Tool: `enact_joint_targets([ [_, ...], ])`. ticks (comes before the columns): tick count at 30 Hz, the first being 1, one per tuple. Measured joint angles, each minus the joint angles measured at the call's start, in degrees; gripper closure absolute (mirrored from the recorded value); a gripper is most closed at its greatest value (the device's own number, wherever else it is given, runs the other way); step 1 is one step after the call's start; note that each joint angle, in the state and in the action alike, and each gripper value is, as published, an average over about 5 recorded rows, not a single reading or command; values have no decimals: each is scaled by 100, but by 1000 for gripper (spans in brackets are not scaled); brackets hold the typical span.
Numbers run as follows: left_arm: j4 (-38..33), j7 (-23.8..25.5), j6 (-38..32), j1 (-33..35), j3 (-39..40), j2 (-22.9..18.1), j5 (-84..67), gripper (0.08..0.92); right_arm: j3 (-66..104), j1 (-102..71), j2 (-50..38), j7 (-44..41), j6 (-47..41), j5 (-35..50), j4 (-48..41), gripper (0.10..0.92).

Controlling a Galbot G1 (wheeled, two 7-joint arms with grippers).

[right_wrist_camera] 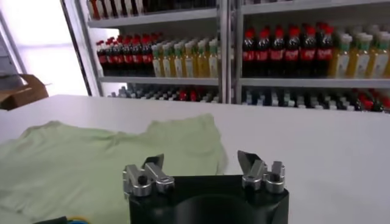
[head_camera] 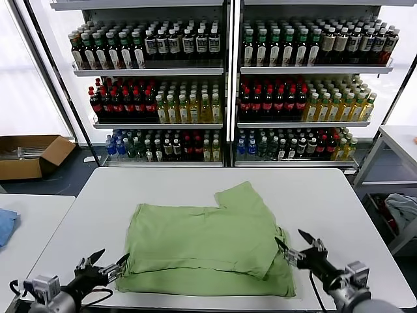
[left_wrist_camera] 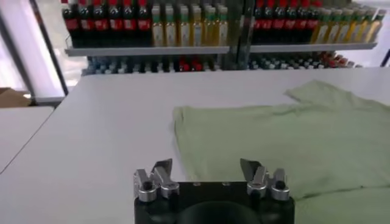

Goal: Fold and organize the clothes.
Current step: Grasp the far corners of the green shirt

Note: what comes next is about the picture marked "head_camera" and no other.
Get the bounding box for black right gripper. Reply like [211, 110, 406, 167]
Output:
[274, 229, 348, 288]

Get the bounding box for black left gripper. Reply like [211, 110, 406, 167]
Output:
[63, 249, 130, 299]

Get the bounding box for green polo shirt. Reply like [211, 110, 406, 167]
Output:
[113, 181, 297, 299]

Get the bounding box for black storage crate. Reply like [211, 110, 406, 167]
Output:
[362, 192, 400, 244]

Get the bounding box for white side table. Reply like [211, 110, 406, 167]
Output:
[0, 194, 76, 313]

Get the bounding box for red item in crate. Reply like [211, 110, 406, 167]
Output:
[379, 201, 397, 229]

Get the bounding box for folded blue cloth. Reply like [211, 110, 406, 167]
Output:
[0, 208, 21, 250]

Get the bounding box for small cola bottle red label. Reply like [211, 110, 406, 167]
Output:
[326, 134, 339, 159]
[316, 135, 328, 159]
[183, 135, 195, 162]
[194, 135, 205, 162]

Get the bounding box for grey white cloth pile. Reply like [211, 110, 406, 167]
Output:
[384, 192, 417, 232]

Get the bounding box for open cardboard box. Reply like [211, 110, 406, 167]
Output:
[0, 134, 78, 181]

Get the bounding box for grey parts in cardboard box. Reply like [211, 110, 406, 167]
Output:
[0, 146, 45, 161]

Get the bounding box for yellow tea bottle white cap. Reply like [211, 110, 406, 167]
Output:
[189, 93, 200, 124]
[200, 93, 212, 124]
[338, 92, 355, 123]
[350, 92, 367, 123]
[302, 93, 320, 123]
[155, 94, 168, 124]
[210, 93, 222, 124]
[326, 92, 343, 123]
[166, 94, 179, 124]
[360, 92, 379, 123]
[178, 93, 190, 124]
[315, 93, 332, 123]

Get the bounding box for cola bottle red cap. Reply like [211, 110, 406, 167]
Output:
[284, 87, 296, 120]
[122, 89, 135, 122]
[100, 88, 113, 122]
[133, 89, 146, 122]
[295, 86, 308, 120]
[273, 87, 286, 120]
[144, 89, 157, 122]
[89, 86, 102, 122]
[239, 87, 252, 120]
[250, 87, 263, 120]
[262, 87, 274, 120]
[111, 89, 124, 122]

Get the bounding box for black slanted pole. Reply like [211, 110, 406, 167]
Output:
[24, 0, 102, 167]
[374, 60, 417, 141]

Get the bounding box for grey metal shelf rack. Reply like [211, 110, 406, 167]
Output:
[48, 0, 229, 169]
[233, 0, 397, 169]

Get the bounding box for dark tea bottle green label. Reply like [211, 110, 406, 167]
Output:
[282, 28, 296, 68]
[242, 28, 255, 68]
[106, 31, 121, 70]
[268, 28, 282, 68]
[255, 28, 268, 68]
[308, 28, 321, 68]
[70, 34, 85, 70]
[81, 32, 96, 70]
[93, 31, 108, 70]
[295, 28, 309, 68]
[119, 31, 134, 69]
[132, 30, 147, 69]

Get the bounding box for dark bottle beige label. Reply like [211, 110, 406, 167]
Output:
[321, 27, 336, 65]
[334, 27, 349, 65]

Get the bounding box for dark drink bottle white label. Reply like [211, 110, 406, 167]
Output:
[373, 27, 388, 65]
[384, 27, 401, 65]
[168, 28, 182, 61]
[156, 29, 170, 61]
[360, 27, 375, 65]
[182, 28, 195, 61]
[144, 29, 158, 61]
[195, 28, 209, 61]
[347, 27, 362, 65]
[208, 27, 221, 61]

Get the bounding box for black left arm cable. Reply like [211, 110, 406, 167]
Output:
[81, 286, 114, 306]

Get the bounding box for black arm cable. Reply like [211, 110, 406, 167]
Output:
[308, 272, 326, 313]
[81, 286, 114, 306]

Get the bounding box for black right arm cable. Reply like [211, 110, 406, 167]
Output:
[308, 272, 326, 313]

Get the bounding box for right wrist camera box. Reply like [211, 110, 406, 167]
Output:
[344, 260, 371, 296]

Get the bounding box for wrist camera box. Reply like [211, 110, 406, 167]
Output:
[344, 260, 371, 296]
[8, 275, 61, 304]

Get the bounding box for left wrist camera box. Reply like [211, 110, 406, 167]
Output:
[8, 275, 61, 304]

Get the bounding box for grey metal frame table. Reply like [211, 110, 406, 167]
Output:
[352, 125, 417, 196]

